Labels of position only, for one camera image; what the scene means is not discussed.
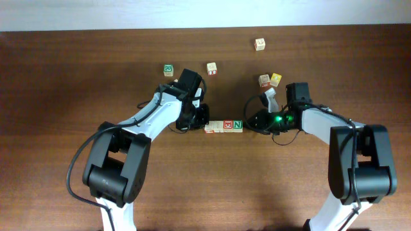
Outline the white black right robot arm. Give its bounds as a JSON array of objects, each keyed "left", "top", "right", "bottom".
[{"left": 244, "top": 82, "right": 398, "bottom": 231}]

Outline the green N wooden block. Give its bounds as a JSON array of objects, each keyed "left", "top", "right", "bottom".
[{"left": 232, "top": 120, "right": 243, "bottom": 133}]

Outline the wooden block number six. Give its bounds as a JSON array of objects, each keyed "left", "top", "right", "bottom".
[{"left": 206, "top": 62, "right": 218, "bottom": 76}]

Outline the wooden block beside yellow block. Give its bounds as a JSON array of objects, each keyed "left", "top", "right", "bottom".
[{"left": 258, "top": 74, "right": 270, "bottom": 87}]

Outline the green R wooden block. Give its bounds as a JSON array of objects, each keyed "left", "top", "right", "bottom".
[{"left": 163, "top": 64, "right": 174, "bottom": 77}]

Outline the wooden block red E face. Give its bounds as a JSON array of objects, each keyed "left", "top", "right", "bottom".
[{"left": 223, "top": 120, "right": 234, "bottom": 133}]

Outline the far wooden block red face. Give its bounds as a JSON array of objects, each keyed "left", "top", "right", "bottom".
[{"left": 254, "top": 38, "right": 266, "bottom": 51}]

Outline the wooden block letter I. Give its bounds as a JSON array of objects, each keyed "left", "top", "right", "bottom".
[{"left": 213, "top": 121, "right": 224, "bottom": 133}]

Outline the wooden block red bottom face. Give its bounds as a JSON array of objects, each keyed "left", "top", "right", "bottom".
[{"left": 204, "top": 121, "right": 214, "bottom": 133}]

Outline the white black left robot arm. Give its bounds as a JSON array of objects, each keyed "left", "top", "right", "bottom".
[{"left": 82, "top": 69, "right": 209, "bottom": 230}]

